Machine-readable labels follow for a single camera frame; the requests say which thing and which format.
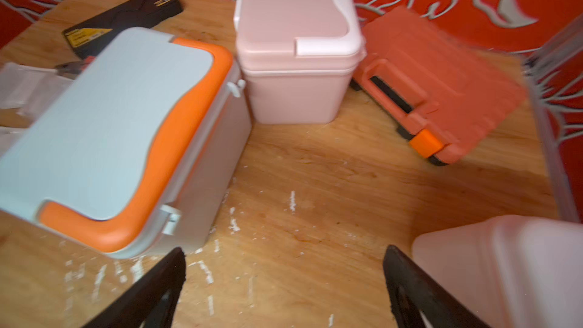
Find grey first aid box orange handle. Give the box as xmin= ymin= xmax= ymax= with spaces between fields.
xmin=1 ymin=27 xmax=251 ymax=259

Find white gauze packet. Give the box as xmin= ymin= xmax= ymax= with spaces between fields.
xmin=1 ymin=62 xmax=57 ymax=109
xmin=18 ymin=74 xmax=73 ymax=121

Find orange plastic tool case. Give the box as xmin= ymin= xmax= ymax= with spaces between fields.
xmin=351 ymin=6 xmax=526 ymax=166

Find aluminium frame post right rear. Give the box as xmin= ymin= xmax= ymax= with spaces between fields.
xmin=522 ymin=15 xmax=582 ymax=223

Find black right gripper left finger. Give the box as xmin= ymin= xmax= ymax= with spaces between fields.
xmin=84 ymin=248 xmax=186 ymax=327

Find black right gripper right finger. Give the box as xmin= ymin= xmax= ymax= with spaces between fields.
xmin=383 ymin=245 xmax=487 ymax=327

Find orange black pliers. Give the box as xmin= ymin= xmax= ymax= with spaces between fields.
xmin=54 ymin=56 xmax=96 ymax=79

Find black tool case yellow label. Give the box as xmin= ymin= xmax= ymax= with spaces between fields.
xmin=62 ymin=0 xmax=183 ymax=59

